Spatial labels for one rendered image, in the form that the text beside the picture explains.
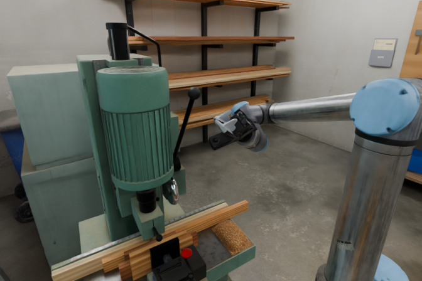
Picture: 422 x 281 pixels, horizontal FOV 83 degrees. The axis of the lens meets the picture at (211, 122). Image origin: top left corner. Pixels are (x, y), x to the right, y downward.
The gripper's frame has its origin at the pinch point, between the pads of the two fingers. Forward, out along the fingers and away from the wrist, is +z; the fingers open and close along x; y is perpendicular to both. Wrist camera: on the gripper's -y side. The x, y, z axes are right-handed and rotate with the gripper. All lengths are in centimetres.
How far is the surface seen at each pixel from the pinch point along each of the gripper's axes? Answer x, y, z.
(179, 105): -171, -88, -194
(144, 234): 16.8, -36.0, 1.2
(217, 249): 28.7, -27.3, -20.3
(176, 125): -14.7, -16.7, -9.4
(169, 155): 4.1, -14.2, 7.8
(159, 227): 16.8, -32.9, -2.3
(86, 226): -5, -78, -13
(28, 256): -37, -197, -53
